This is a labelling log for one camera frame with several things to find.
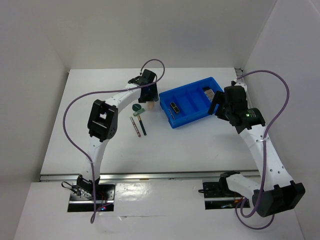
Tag clear eyeshadow palette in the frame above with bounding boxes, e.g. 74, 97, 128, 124
204, 88, 215, 102

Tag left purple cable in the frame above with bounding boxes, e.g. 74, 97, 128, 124
62, 58, 166, 225

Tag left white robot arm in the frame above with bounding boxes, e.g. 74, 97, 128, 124
76, 69, 158, 200

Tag red lip gloss tube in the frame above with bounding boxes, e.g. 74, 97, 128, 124
129, 117, 141, 138

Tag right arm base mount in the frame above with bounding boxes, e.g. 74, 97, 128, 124
198, 182, 244, 210

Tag beige makeup sponge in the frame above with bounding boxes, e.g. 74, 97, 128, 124
147, 101, 155, 110

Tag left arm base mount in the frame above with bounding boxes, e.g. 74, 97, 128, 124
61, 181, 116, 213

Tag aluminium front rail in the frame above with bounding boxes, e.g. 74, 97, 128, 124
39, 170, 260, 183

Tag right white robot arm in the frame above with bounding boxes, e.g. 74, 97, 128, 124
208, 83, 306, 217

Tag purple cable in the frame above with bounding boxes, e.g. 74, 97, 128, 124
62, 58, 166, 225
234, 69, 291, 230

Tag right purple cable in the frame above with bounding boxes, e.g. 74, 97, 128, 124
234, 69, 291, 230

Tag blue plastic divided bin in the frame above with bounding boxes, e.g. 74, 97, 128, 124
159, 77, 222, 129

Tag green clear lipstick tube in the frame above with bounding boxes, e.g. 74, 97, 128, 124
133, 108, 145, 117

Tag black square powder compact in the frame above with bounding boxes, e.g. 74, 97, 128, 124
202, 86, 213, 92

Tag green gold mascara pen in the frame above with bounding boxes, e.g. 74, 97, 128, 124
137, 114, 147, 136

